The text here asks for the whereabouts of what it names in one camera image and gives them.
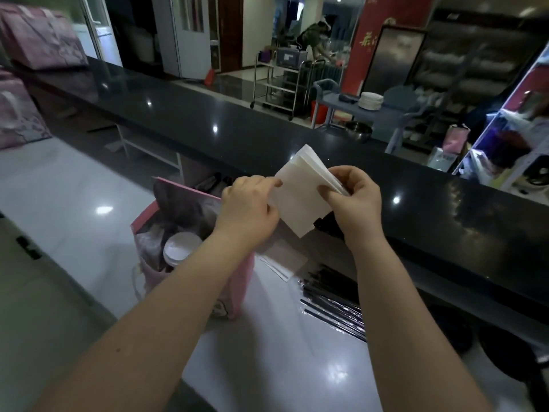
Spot person's right hand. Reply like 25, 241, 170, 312
317, 165, 383, 250

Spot person's left hand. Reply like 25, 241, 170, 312
213, 175, 283, 253

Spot stack of white paper napkins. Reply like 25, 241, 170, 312
267, 144, 350, 238

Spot person's left forearm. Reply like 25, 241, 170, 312
32, 229, 258, 412

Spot person's right forearm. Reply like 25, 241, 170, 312
347, 233, 494, 412

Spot steel bowl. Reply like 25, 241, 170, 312
344, 121, 373, 142

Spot flat white napkins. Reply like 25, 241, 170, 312
256, 240, 309, 282

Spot grey-blue service cart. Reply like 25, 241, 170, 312
310, 79, 423, 155

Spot pile of black wrapped straws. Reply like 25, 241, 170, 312
299, 264, 368, 343

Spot stack of white plates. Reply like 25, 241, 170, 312
358, 92, 384, 111

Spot steel trolley rack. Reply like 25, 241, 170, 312
250, 49, 327, 121

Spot small pink bag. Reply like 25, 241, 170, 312
442, 124, 471, 156

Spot pink paper bag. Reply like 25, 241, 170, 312
130, 177, 255, 320

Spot white lidded cup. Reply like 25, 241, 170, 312
163, 232, 202, 271

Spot red banner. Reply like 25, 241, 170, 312
341, 0, 434, 97

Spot dark display shelf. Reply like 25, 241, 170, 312
399, 8, 545, 155

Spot lit display cabinet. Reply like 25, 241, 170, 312
452, 43, 549, 206

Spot white door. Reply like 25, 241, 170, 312
151, 0, 212, 80

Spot pink patterned gift bag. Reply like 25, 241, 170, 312
0, 70, 52, 150
0, 3, 89, 72

